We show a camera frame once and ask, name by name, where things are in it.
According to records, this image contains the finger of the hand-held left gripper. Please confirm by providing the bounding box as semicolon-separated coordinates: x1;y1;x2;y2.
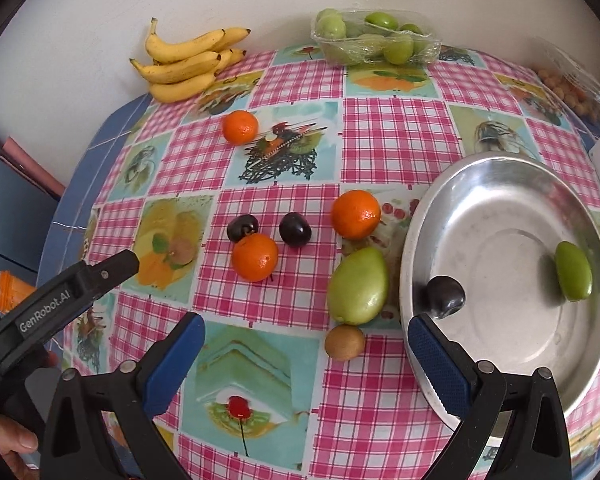
0;249;141;377

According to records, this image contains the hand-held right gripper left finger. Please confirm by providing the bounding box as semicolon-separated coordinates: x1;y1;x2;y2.
39;311;207;480

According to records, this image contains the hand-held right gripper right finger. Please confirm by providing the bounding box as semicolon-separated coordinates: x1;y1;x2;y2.
406;312;573;480

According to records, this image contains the dark purple plum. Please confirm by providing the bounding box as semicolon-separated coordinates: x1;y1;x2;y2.
279;211;313;247
426;275;467;320
226;214;261;243

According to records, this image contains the brown kiwi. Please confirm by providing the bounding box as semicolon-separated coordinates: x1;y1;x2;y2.
324;324;367;362

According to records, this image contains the large green mango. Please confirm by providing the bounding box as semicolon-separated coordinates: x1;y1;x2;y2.
326;246;390;326

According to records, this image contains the medium orange tangerine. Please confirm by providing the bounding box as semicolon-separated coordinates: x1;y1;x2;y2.
231;233;280;282

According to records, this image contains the round metal bowl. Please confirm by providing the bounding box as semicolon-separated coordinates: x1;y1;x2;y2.
399;152;600;431

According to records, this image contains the large orange tangerine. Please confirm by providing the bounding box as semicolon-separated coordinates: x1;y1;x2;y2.
331;189;382;240

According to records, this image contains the bag of small fruits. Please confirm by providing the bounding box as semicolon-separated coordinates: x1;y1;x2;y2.
532;37;600;123

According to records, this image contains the person's left hand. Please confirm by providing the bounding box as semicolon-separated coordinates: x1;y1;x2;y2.
0;412;43;480

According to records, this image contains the pink board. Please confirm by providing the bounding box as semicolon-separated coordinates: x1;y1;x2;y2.
0;135;66;198

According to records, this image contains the small orange tangerine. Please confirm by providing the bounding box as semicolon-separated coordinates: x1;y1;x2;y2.
222;110;259;146

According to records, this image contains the yellow banana bunch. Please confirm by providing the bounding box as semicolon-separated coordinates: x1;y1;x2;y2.
129;17;252;104

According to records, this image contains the pink checked printed tablecloth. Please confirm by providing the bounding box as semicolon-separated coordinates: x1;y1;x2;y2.
62;42;600;480

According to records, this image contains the bag of green apples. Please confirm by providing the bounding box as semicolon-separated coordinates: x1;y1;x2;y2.
310;6;442;67

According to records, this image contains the pack of green jujubes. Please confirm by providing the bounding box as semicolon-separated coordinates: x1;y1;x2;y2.
314;8;431;65

